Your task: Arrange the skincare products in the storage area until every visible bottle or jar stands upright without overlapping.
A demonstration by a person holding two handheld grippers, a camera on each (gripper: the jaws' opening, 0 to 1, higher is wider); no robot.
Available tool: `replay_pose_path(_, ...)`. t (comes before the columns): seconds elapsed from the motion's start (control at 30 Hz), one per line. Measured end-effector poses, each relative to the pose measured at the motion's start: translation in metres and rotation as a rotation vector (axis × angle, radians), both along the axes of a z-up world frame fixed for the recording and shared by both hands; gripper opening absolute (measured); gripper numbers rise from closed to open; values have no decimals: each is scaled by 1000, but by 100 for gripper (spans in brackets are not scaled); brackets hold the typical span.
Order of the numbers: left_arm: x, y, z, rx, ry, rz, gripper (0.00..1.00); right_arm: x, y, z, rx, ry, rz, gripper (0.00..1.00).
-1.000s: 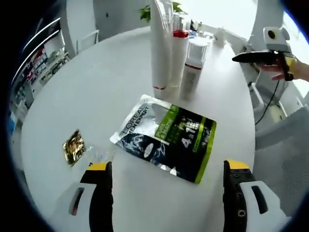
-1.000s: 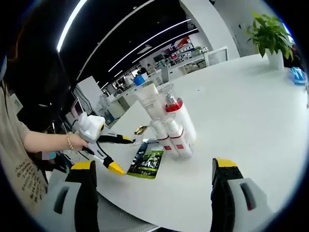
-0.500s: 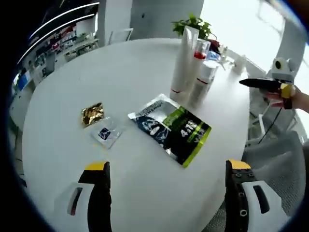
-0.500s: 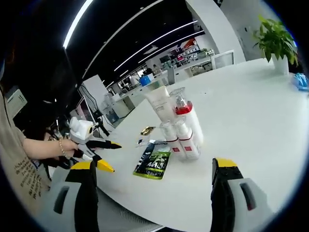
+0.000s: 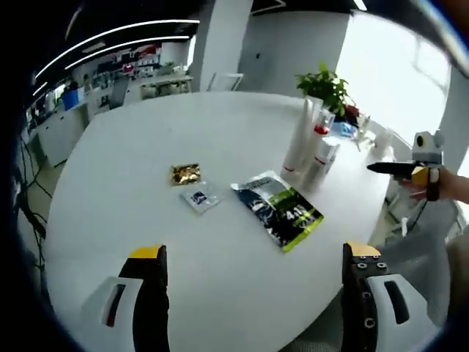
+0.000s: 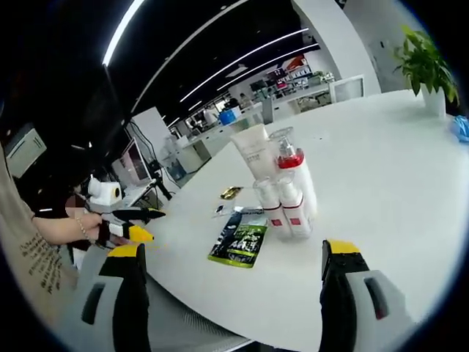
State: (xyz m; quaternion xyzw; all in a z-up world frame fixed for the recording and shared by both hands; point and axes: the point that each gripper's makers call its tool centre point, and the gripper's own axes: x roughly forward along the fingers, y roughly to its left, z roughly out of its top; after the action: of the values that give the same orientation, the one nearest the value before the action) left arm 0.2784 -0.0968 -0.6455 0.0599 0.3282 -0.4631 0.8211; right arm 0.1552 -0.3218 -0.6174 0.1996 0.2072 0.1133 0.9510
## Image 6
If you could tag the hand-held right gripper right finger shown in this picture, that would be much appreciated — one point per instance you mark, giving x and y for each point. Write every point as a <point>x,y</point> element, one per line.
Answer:
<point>340,300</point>

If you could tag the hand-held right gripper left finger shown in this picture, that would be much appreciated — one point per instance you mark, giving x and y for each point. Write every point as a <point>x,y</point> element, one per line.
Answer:
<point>128,300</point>

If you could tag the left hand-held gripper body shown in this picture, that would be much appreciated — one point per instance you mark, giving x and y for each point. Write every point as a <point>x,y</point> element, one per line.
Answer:
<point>106,196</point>

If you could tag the white skincare bottle red collar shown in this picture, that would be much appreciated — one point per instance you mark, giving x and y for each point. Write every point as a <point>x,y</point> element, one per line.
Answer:
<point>300,179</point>

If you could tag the white skincare tube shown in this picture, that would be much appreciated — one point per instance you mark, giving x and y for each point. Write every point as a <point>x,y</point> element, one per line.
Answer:
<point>253,150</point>

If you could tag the person's left hand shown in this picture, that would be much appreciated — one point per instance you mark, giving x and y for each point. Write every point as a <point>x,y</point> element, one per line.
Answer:
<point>99,232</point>

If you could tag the black tripod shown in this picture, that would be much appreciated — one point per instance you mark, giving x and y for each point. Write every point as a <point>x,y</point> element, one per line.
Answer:
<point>161,187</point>

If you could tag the white framed monitor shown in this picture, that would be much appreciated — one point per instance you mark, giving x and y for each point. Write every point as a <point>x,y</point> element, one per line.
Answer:
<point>132,163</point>

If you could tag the clear silver sachet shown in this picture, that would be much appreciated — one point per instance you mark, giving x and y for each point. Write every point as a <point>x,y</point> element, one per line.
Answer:
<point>225,210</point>

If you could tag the white ceiling unit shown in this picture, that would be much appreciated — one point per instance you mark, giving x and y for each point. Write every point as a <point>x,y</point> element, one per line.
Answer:
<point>25,150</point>

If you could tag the gold foil sachet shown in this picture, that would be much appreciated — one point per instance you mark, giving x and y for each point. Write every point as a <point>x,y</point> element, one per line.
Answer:
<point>231,192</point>

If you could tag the beige printed shirt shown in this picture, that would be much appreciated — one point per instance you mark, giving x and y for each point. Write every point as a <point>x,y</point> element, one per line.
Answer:
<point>25,249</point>

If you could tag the black green packet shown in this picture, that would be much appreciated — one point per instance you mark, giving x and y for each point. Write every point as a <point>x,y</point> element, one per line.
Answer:
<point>240,238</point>

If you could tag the blue water jug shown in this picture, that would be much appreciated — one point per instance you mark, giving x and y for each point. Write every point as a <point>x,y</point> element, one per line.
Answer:
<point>226,117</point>

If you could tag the grey swivel chair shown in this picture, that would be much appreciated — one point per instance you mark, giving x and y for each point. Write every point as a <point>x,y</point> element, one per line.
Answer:
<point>268,110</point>

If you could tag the blue cloth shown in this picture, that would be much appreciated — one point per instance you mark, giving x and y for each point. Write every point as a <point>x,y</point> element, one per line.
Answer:
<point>461,128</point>

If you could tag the white mesh chair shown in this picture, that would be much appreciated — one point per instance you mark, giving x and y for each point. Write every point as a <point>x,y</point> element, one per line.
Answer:
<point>346,88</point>

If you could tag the green potted plant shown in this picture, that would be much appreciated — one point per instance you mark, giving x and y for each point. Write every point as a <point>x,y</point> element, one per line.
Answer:
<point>427,62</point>

